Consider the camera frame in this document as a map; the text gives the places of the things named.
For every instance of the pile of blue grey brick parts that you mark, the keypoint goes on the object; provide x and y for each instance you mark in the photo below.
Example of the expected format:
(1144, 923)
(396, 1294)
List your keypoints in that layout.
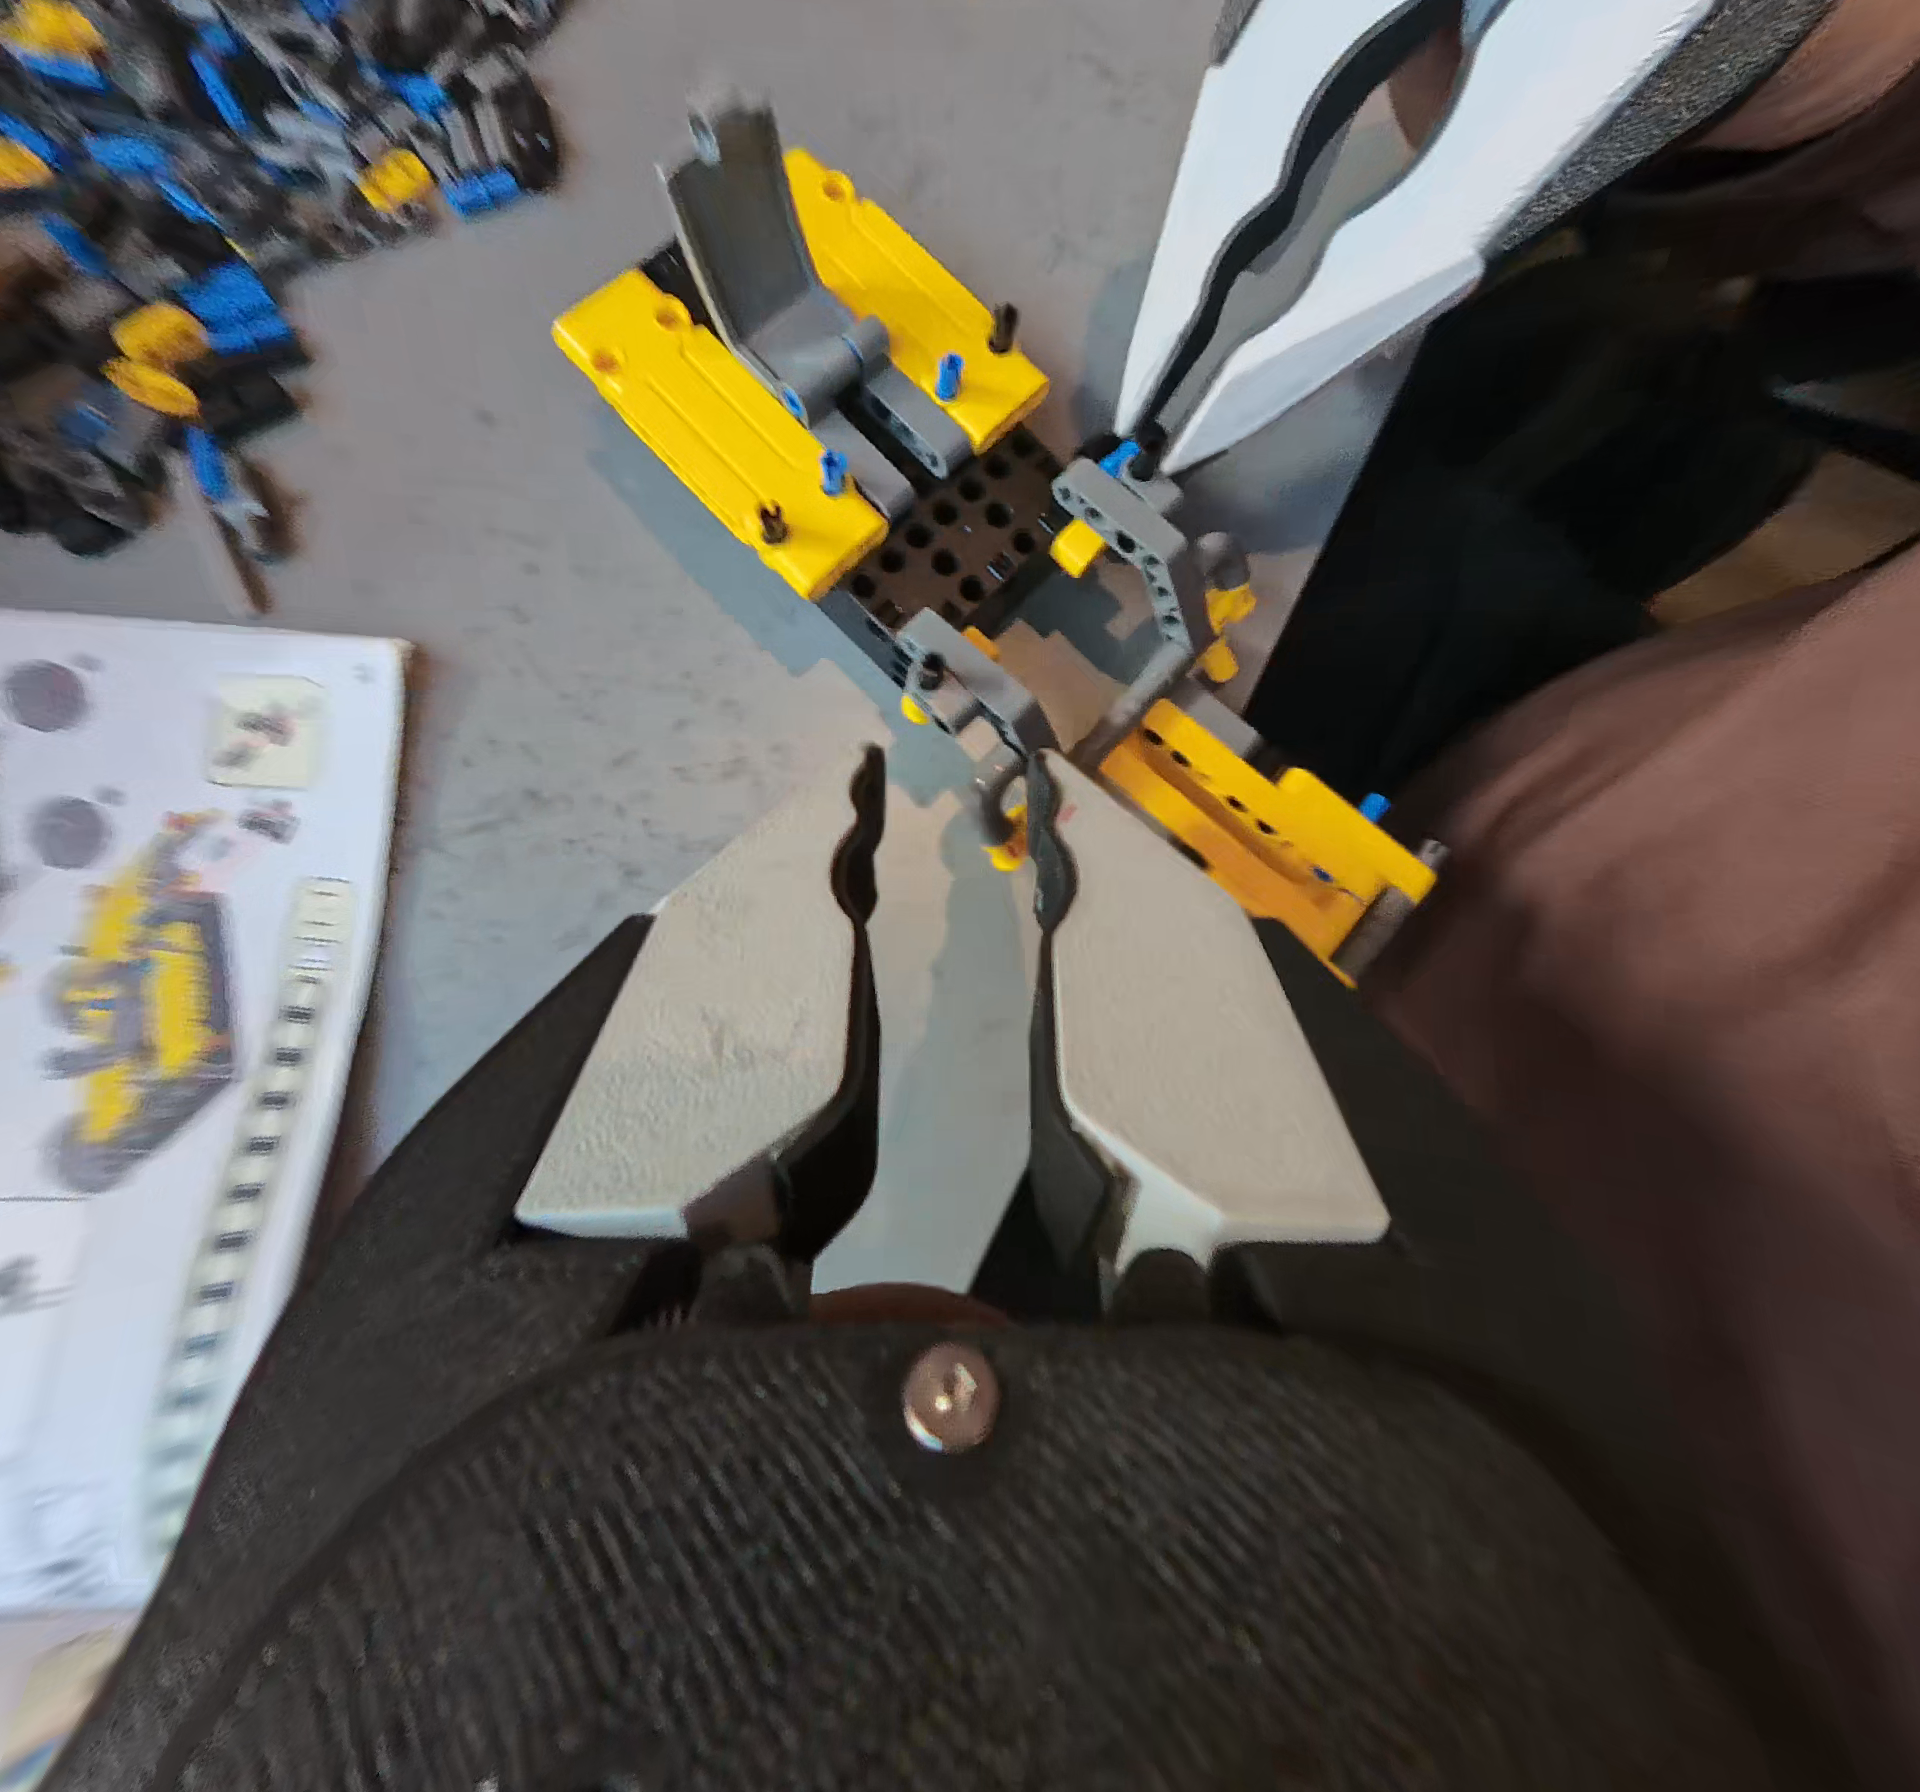
(226, 98)

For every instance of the open instruction booklet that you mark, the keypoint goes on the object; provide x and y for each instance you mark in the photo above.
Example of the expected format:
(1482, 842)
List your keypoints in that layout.
(149, 1071)

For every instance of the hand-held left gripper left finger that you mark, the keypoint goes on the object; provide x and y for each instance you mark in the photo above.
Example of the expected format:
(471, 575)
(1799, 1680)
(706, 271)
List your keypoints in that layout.
(705, 1058)

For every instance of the grey desk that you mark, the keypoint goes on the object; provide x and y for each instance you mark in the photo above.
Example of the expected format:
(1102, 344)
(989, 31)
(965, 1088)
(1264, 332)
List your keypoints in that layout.
(570, 712)

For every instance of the yellow black brick vehicle model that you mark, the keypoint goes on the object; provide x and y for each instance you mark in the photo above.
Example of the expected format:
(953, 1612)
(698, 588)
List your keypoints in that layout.
(722, 427)

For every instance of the person's brown sweater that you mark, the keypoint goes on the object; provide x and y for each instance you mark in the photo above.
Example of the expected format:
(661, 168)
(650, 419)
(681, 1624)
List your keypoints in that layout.
(1696, 1071)

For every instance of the black connector with blue pin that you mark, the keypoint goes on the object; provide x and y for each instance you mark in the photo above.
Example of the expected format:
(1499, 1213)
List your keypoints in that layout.
(1128, 460)

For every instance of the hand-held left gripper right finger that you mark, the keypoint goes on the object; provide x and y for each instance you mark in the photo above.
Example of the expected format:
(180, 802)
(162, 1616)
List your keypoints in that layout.
(1200, 1071)

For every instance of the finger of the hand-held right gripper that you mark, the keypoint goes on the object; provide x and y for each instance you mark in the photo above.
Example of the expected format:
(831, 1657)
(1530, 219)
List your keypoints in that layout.
(1530, 98)
(1274, 67)

